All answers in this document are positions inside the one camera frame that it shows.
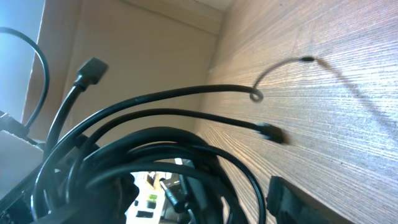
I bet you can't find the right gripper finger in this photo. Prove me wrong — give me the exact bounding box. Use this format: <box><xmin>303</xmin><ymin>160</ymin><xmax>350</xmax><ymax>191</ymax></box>
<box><xmin>266</xmin><ymin>176</ymin><xmax>353</xmax><ymax>224</ymax></box>

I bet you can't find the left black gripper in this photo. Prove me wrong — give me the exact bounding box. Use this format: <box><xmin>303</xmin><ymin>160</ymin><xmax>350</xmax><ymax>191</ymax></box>
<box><xmin>1</xmin><ymin>133</ymin><xmax>140</xmax><ymax>223</ymax></box>

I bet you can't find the black usb cable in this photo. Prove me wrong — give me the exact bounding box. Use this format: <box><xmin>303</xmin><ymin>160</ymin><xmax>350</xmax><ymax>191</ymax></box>
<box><xmin>29</xmin><ymin>55</ymin><xmax>317</xmax><ymax>224</ymax></box>

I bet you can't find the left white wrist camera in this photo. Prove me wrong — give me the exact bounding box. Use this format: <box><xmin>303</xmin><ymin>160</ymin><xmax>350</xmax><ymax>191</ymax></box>
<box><xmin>0</xmin><ymin>131</ymin><xmax>43</xmax><ymax>199</ymax></box>

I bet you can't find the left camera black cable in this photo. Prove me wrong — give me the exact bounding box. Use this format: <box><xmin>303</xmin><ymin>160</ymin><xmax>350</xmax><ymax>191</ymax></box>
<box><xmin>0</xmin><ymin>26</ymin><xmax>50</xmax><ymax>138</ymax></box>

